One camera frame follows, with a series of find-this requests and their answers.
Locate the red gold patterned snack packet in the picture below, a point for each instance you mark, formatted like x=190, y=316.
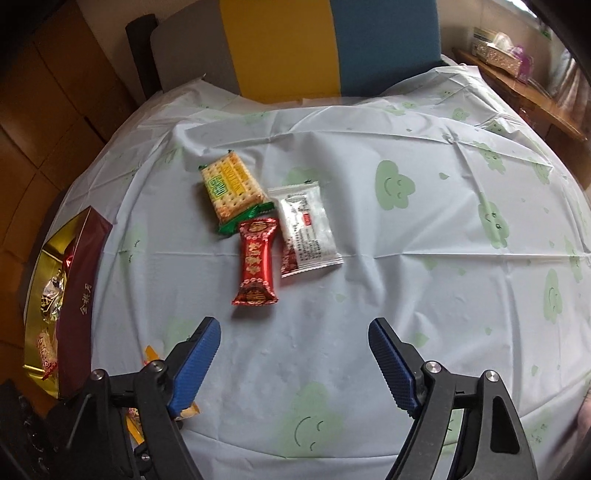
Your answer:
x=256, y=263

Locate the pale floral curtain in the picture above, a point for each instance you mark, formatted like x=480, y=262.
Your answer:
x=565, y=69

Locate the wooden bedside table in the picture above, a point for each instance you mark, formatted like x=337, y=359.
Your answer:
x=545, y=106

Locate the white sheet with green clouds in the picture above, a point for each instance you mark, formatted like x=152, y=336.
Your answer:
x=369, y=277

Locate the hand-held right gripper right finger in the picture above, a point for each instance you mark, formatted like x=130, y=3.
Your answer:
x=392, y=369

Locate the white snack packet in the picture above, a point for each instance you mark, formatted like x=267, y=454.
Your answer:
x=307, y=230

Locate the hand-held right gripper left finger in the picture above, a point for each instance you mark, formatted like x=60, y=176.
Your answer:
x=194, y=369

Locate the grey yellow blue headboard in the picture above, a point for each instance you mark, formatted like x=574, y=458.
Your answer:
x=277, y=46

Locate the patterned tissue box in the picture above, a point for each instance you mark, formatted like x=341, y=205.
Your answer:
x=496, y=57

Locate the yellow nut packet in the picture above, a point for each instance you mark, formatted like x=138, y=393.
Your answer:
x=136, y=422

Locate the green yellow cracker packet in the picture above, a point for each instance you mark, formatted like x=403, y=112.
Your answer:
x=228, y=184

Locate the pink blanket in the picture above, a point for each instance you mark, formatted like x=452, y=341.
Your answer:
x=586, y=415

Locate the purple carton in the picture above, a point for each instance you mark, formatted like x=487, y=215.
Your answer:
x=524, y=64

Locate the maroon and gold gift box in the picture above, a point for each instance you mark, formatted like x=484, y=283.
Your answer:
x=81, y=300

